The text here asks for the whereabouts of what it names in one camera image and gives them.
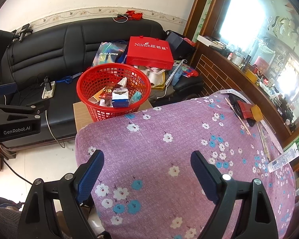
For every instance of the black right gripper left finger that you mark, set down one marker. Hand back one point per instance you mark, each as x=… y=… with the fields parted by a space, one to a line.
x=39 y=219

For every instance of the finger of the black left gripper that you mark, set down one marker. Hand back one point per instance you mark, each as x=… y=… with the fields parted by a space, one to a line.
x=7 y=89
x=34 y=109

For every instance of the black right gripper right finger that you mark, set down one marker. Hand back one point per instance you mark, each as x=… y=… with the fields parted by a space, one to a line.
x=256 y=218

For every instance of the orange medicine box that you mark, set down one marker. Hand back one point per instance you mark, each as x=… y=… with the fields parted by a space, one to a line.
x=96 y=98

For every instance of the red snack bag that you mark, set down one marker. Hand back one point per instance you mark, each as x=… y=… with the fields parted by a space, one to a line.
x=107 y=91

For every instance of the white blue medicine carton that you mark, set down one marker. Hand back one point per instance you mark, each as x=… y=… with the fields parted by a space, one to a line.
x=120 y=97

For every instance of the black leather sofa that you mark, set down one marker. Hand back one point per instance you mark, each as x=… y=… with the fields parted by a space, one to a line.
x=59 y=54

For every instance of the cardboard box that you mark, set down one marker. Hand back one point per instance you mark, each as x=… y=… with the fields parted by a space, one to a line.
x=82 y=116

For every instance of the purple floral tablecloth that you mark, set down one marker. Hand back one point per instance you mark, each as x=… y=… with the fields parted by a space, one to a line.
x=147 y=188

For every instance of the white lotion tube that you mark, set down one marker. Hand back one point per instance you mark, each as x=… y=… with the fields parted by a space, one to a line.
x=285 y=158

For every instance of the red mesh basket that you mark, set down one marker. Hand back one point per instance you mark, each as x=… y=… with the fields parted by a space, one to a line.
x=97 y=77

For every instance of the holographic shopping bag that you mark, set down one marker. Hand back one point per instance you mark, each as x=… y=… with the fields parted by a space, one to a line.
x=111 y=52

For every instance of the yellow plastic container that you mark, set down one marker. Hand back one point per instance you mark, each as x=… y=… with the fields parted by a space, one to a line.
x=256 y=113

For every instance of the dark red wallet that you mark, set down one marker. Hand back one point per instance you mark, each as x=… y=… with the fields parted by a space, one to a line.
x=244 y=110

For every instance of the wooden chopstick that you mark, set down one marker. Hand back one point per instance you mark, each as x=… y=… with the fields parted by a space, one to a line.
x=238 y=116

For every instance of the yellow box with rolls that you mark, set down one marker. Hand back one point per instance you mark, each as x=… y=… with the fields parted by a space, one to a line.
x=156 y=76

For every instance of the red paper shopping bag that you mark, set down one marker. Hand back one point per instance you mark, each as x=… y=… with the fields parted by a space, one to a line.
x=149 y=52

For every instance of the wooden counter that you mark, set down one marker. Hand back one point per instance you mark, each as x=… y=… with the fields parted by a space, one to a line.
x=218 y=73

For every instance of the metal pot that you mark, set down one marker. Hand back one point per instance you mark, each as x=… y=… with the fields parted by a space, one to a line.
x=236 y=59

